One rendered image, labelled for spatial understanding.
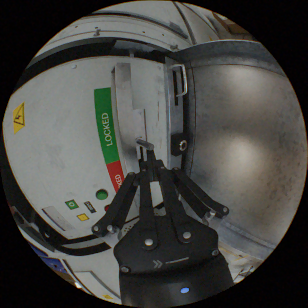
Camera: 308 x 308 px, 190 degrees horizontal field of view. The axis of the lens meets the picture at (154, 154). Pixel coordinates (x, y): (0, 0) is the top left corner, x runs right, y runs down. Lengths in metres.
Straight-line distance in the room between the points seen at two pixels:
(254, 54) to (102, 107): 0.37
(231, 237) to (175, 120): 0.47
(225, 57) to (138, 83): 0.24
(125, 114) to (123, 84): 0.06
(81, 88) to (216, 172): 0.39
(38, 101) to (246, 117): 0.44
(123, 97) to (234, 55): 0.29
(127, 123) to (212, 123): 0.22
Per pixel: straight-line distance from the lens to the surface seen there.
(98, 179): 0.24
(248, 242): 0.51
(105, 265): 0.55
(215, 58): 0.32
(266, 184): 0.32
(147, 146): 0.19
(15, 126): 0.29
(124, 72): 0.19
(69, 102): 0.21
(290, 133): 0.30
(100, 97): 0.21
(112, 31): 0.26
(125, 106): 0.18
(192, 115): 0.32
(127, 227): 0.32
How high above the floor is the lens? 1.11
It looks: 31 degrees down
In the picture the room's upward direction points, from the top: 109 degrees counter-clockwise
